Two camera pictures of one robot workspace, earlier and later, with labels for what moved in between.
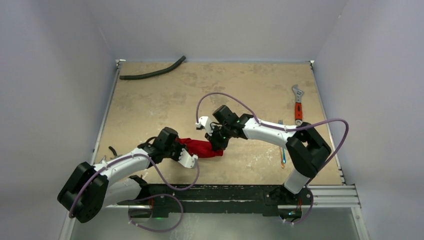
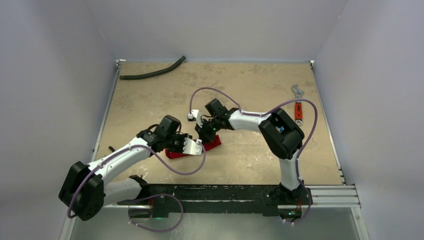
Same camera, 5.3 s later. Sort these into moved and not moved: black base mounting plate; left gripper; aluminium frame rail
Moved: left gripper
Not moved: black base mounting plate; aluminium frame rail
